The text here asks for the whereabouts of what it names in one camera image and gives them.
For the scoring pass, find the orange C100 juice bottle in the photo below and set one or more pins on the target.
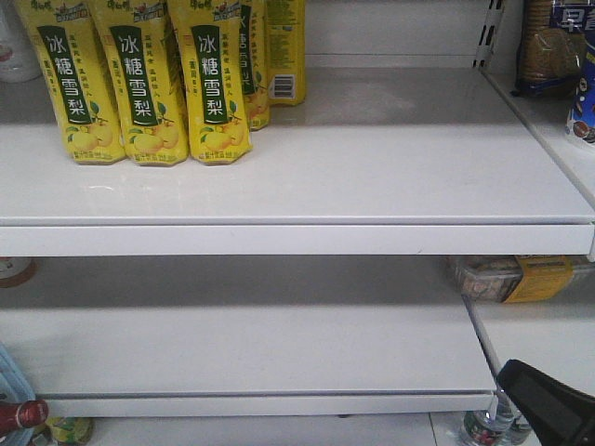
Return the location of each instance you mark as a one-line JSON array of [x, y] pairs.
[[16, 270]]

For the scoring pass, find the white shelf unit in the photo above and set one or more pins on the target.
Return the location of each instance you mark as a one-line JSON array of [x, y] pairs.
[[298, 296]]

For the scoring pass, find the blue white paper cup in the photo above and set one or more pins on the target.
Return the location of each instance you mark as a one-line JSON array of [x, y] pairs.
[[579, 126]]

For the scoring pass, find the light blue plastic basket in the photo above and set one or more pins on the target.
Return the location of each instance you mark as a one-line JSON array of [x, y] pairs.
[[14, 389]]

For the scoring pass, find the red aluminium coke bottle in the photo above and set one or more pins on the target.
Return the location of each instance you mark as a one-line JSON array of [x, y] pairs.
[[17, 416]]

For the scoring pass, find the boxed snack yellow label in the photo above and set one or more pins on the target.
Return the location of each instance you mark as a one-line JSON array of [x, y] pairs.
[[517, 279]]

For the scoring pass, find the clear glass jar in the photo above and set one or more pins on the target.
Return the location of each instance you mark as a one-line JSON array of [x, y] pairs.
[[499, 428]]

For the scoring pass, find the yellow green can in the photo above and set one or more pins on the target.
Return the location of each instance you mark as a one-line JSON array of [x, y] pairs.
[[63, 431]]

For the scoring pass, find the biscuit packet blue label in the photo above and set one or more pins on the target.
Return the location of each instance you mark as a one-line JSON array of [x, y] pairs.
[[552, 48]]

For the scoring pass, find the white milk drink bottle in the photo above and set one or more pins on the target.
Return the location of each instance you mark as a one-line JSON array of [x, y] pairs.
[[18, 60]]

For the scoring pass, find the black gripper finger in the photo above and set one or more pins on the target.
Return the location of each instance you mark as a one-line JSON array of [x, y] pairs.
[[558, 414]]

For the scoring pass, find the yellow pear drink bottle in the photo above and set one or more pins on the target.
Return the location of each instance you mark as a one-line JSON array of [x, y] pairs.
[[78, 80], [254, 63], [142, 53], [286, 41], [208, 36]]

